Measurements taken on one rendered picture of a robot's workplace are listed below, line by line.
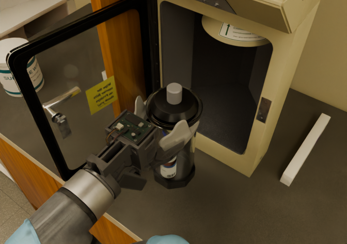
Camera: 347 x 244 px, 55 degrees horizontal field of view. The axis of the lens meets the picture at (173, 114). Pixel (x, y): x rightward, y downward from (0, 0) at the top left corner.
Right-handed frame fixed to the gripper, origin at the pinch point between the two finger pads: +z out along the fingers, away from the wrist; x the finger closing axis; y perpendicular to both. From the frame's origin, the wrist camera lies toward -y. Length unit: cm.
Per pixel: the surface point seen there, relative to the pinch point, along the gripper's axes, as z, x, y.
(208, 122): 19.3, 2.5, -23.4
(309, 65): 58, -12, -23
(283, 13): 7.0, -13.9, 23.4
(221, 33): 17.5, 0.4, 8.3
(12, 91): -3, 63, -27
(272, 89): 15.6, -13.1, 1.4
